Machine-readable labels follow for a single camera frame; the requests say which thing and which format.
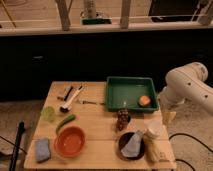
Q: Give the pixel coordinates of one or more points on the black pole stand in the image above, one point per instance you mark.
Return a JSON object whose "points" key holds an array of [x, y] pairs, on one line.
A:
{"points": [[21, 130]]}

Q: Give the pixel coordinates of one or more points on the green pepper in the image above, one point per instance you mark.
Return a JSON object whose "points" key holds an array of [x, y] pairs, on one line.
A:
{"points": [[65, 121]]}

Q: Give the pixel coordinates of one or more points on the small metal fork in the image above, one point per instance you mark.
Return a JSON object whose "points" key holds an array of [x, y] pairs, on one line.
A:
{"points": [[91, 102]]}

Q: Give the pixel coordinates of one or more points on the brown pine cone figure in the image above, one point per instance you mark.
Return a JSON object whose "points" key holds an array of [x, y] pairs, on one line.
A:
{"points": [[122, 120]]}

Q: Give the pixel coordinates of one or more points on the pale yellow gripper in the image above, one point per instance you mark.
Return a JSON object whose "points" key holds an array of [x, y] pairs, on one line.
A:
{"points": [[167, 115]]}

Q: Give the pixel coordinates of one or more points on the dark brown bowl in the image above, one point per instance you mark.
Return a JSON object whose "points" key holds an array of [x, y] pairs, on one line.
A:
{"points": [[123, 140]]}

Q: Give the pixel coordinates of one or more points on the green plastic tray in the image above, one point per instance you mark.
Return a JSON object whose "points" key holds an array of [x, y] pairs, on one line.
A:
{"points": [[125, 92]]}

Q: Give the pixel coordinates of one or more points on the red bowl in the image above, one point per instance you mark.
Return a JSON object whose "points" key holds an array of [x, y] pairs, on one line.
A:
{"points": [[70, 142]]}

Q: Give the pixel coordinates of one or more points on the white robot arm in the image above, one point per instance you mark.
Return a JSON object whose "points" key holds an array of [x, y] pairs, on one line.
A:
{"points": [[185, 82]]}

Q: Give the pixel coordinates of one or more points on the blue sponge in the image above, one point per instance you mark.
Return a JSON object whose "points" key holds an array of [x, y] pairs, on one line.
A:
{"points": [[42, 151]]}

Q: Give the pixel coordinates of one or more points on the orange round fruit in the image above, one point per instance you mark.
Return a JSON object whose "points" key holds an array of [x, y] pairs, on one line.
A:
{"points": [[144, 101]]}

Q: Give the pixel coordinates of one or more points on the dark handled small tool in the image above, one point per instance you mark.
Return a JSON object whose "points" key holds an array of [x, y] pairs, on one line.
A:
{"points": [[63, 95]]}

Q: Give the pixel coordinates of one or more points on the light green cup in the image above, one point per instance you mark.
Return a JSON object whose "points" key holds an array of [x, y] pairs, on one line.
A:
{"points": [[48, 113]]}

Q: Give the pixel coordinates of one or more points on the green base background stand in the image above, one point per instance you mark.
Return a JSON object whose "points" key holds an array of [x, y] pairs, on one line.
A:
{"points": [[90, 16]]}

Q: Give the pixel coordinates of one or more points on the grey cloth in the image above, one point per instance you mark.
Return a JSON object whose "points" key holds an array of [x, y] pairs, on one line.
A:
{"points": [[132, 148]]}

